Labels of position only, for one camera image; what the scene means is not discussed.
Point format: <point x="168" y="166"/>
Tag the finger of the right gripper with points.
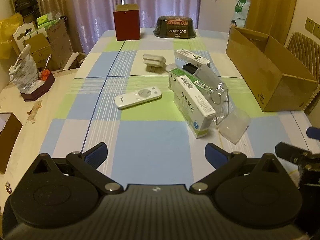
<point x="313" y="133"/>
<point x="295" y="155"/>

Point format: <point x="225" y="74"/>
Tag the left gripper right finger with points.
<point x="226" y="166"/>

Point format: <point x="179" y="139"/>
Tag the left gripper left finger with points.
<point x="86" y="164"/>

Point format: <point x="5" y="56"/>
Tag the white medicine tablet box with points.
<point x="196" y="110"/>

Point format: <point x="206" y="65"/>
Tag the metal hook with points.
<point x="214" y="90"/>

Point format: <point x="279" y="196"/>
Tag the white remote control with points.
<point x="137" y="97"/>

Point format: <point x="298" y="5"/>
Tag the black item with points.
<point x="190" y="68"/>

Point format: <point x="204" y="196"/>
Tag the green white mouthwash box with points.
<point x="177" y="72"/>

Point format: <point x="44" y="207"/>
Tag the white ointment box with bird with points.
<point x="190" y="57"/>

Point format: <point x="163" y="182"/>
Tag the white power adapter plug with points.
<point x="154" y="63"/>

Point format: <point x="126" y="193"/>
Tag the large open cardboard box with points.
<point x="277" y="79"/>

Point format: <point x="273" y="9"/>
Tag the quilted beige chair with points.
<point x="307" y="51"/>

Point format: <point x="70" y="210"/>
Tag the brown box at left edge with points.
<point x="10" y="128"/>

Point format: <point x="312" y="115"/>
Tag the dark wooden tray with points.
<point x="41" y="87"/>

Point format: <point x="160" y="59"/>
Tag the crumpled silver foil bag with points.
<point x="24" y="72"/>

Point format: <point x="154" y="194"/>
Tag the brown cardboard box stack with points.
<point x="50" y="47"/>

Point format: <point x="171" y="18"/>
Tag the golden brown curtain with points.
<point x="272" y="17"/>

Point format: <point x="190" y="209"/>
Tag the green white snack bag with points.
<point x="240" y="13"/>

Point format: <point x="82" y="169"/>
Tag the black Honglu food container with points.
<point x="174" y="27"/>

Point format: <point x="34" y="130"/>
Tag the dark red paper bag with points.
<point x="127" y="22"/>

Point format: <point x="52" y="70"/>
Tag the yellow plastic bag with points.
<point x="7" y="29"/>

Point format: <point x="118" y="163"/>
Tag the folding step ladder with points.
<point x="29" y="9"/>

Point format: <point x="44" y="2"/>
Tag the beige wall socket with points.
<point x="312" y="27"/>

